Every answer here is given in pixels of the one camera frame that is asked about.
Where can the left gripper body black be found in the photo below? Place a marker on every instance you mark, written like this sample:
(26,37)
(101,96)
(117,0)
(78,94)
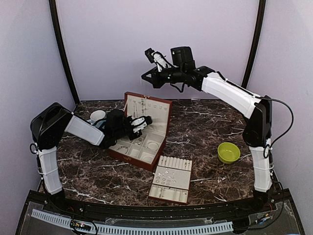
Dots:
(139,134)

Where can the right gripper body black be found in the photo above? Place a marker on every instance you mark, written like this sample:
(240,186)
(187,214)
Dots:
(159,82)

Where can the brown leather jewelry box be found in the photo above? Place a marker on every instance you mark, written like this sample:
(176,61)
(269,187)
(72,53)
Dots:
(135,152)

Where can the beige jewelry tray insert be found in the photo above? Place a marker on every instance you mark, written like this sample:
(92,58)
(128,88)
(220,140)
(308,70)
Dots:
(171,180)

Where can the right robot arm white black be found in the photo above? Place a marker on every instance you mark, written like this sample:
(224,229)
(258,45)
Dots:
(256,109)

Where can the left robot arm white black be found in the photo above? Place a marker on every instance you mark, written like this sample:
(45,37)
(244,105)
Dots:
(49,128)

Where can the silver bangle in box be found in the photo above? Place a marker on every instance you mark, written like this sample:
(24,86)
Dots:
(152,145)

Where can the blue ceramic mug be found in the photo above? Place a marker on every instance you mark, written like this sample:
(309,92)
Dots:
(96,116)

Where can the green plastic bowl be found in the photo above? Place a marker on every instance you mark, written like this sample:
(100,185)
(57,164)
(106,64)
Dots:
(228,153)

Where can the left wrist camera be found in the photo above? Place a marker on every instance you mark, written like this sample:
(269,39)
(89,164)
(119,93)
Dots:
(141,122)

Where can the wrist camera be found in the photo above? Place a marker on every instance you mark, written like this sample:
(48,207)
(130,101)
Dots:
(141,122)
(158,59)

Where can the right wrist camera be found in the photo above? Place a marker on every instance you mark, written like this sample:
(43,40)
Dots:
(158,59)

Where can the right black frame post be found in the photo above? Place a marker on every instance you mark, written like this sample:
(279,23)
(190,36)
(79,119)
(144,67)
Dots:
(255,43)

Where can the black frame post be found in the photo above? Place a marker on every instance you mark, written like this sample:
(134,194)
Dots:
(255,43)
(62,50)

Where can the left black frame post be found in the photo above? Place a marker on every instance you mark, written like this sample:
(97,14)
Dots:
(62,50)

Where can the black front rail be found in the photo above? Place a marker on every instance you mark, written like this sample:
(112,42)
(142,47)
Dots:
(234,210)

